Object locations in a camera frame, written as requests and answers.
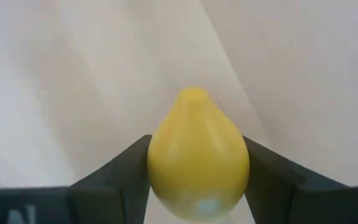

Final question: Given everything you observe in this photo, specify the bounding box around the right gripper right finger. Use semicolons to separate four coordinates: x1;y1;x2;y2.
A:
242;136;351;224

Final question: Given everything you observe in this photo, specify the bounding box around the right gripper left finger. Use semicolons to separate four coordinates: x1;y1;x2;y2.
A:
68;134;154;224

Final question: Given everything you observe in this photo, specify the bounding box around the yellow plastic lemon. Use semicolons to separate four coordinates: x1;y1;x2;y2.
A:
147;86;250;223

